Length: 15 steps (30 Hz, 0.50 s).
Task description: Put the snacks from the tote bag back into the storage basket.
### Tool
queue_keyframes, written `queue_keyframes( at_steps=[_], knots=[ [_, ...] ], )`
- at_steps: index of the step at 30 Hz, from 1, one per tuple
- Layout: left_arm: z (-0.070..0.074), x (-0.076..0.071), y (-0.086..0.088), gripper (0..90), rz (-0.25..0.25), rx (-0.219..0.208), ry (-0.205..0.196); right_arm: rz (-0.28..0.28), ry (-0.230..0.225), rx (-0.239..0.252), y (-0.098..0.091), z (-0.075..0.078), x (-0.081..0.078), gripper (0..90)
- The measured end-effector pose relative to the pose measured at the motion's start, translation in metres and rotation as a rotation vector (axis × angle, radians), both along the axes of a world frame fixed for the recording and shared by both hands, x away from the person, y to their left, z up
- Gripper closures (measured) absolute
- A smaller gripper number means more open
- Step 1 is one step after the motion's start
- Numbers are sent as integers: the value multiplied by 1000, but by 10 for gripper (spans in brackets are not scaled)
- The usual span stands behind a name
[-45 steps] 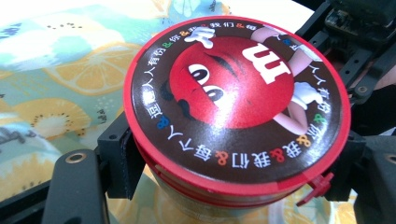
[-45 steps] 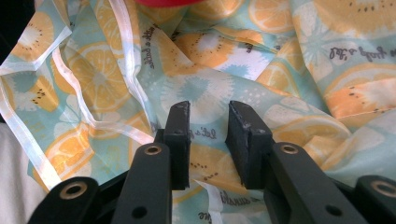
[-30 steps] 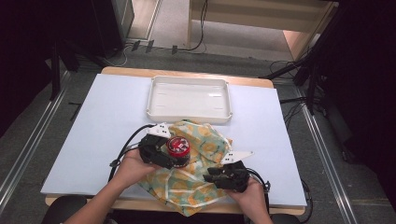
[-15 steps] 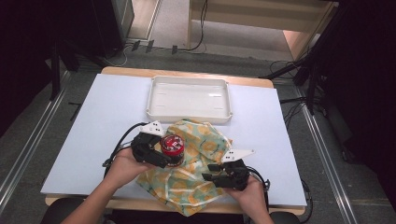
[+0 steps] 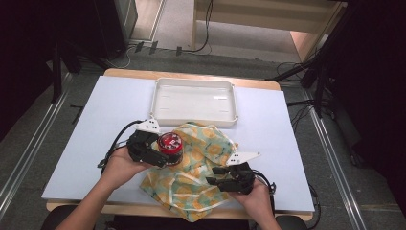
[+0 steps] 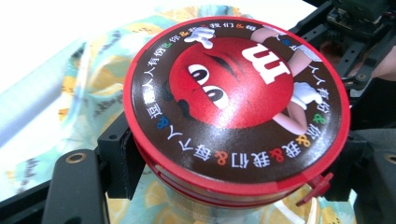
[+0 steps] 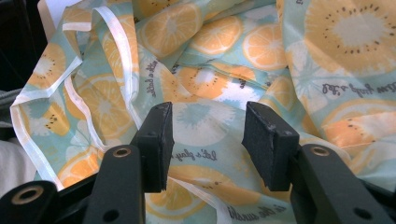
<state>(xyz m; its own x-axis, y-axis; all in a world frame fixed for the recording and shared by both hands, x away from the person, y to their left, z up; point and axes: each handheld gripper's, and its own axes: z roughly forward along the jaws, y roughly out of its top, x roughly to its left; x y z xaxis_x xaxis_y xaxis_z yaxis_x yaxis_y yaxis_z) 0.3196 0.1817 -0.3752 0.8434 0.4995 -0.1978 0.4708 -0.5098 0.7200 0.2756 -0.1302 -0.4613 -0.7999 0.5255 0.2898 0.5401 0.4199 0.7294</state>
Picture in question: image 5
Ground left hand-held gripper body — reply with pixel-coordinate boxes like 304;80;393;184
126;118;162;163

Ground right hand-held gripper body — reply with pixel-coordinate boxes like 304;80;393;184
225;151;261;196

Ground red lidded can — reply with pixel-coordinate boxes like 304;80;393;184
156;131;184;168

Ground lemon print cloth bag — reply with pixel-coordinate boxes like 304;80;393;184
139;121;239;223

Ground person's right hand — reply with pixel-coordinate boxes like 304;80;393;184
227;179;273;222

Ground person's left hand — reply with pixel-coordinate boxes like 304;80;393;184
101;145;155;190

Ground white table cover sheet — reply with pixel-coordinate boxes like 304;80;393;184
41;75;316;213

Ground white plastic tray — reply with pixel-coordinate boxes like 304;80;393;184
149;77;239;127

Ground black chair armrest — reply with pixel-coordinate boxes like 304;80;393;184
275;215;309;230
40;204;79;230

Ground wooden table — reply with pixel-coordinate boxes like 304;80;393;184
45;67;314;222

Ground black metal stand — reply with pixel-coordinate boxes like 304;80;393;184
49;37;84;104
267;0;362;120

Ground dark cabinet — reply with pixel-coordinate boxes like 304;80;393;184
92;0;139;61

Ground light wooden desk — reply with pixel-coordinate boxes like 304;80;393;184
191;0;349;62

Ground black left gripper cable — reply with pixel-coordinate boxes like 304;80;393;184
97;119;144;177

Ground white floor cable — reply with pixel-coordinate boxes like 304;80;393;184
103;45;137;70

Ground black floor cables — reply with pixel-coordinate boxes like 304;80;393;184
276;60;322;133

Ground metal floor rail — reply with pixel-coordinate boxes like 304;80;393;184
0;72;74;221
301;88;372;230

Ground black hanging cable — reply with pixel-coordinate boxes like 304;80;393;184
183;0;214;55

